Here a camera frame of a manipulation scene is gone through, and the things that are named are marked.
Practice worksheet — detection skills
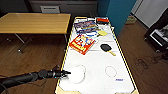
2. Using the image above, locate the white bowl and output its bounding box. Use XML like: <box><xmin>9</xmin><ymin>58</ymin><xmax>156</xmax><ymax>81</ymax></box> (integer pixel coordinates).
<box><xmin>67</xmin><ymin>65</ymin><xmax>87</xmax><ymax>84</ymax></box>

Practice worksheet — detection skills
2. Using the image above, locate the blue white flat box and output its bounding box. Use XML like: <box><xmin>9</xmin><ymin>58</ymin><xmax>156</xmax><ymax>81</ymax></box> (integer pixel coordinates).
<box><xmin>81</xmin><ymin>29</ymin><xmax>101</xmax><ymax>38</ymax></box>

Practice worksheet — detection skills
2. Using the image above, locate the rectangular wooden table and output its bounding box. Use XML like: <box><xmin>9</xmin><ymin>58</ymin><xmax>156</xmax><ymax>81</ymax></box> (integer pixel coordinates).
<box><xmin>0</xmin><ymin>12</ymin><xmax>72</xmax><ymax>54</ymax></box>

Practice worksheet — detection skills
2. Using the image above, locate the small yellow flat object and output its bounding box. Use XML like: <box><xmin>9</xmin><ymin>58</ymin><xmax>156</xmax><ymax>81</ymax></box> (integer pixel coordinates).
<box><xmin>97</xmin><ymin>30</ymin><xmax>109</xmax><ymax>37</ymax></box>

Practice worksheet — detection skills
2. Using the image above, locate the white paper sign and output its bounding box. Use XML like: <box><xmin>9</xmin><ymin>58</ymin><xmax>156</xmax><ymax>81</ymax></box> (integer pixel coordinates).
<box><xmin>40</xmin><ymin>5</ymin><xmax>61</xmax><ymax>14</ymax></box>

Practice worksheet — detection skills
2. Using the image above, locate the dark grey sofa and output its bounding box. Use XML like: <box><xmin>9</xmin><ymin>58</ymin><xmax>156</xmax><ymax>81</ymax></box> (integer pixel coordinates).
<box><xmin>28</xmin><ymin>0</ymin><xmax>99</xmax><ymax>15</ymax></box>

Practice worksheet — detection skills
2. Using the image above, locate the cardboard box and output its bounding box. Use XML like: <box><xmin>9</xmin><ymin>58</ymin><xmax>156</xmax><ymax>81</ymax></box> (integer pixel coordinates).
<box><xmin>125</xmin><ymin>14</ymin><xmax>138</xmax><ymax>25</ymax></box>

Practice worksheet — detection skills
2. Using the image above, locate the black floor cable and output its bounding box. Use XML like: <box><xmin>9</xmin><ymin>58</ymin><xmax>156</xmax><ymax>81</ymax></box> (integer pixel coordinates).
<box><xmin>133</xmin><ymin>53</ymin><xmax>168</xmax><ymax>71</ymax></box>

